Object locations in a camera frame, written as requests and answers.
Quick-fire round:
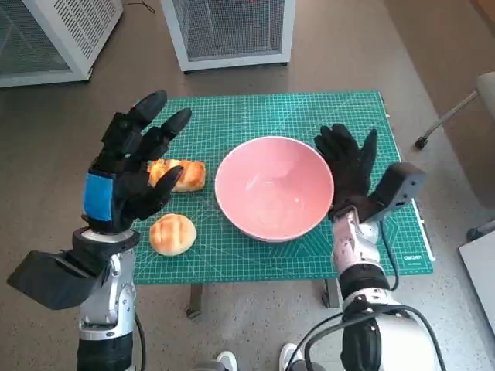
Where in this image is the grey chair with metal legs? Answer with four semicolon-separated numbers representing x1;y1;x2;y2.
414;71;495;243

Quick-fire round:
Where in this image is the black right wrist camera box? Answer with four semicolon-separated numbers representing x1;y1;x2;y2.
363;162;428;223

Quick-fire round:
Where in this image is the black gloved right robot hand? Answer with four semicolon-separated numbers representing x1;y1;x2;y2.
312;123;382;223

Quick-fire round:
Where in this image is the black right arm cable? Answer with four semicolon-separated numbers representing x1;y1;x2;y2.
289;313;349;371
303;305;448;371

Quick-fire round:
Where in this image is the black floor cable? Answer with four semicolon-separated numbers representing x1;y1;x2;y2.
122;0;156;17

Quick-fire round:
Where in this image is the grey metal table leg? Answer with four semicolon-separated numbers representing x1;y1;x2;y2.
185;284;206;318
320;277;341;309

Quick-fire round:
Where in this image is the long toy bread loaf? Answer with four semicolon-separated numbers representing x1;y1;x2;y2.
148;158;207;193

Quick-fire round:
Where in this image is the white shoe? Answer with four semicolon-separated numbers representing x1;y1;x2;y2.
278;342;305;371
216;350;239;371

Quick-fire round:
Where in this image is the white flat panel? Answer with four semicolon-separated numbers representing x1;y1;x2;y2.
458;231;495;333

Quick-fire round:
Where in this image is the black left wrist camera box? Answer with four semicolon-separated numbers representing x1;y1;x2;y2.
6;250;111;311

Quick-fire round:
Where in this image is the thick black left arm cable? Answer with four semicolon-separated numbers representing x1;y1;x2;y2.
133;312;147;371

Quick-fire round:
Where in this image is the white cabinet with perforated side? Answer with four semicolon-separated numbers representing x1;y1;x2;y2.
0;0;125;88

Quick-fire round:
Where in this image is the round toy bread bun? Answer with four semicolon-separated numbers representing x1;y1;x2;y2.
148;213;198;257

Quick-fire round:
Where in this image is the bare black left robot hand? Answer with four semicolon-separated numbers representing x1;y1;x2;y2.
80;90;193;235

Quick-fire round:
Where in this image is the green cutting mat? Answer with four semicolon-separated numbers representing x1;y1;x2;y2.
129;90;434;286

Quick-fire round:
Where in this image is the pink bowl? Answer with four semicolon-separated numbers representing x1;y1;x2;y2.
214;135;336;243

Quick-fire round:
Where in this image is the white cabinet with mesh panel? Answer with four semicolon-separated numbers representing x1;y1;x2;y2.
160;0;297;73

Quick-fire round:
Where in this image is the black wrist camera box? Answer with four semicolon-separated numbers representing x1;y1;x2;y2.
363;162;428;223
6;250;111;311

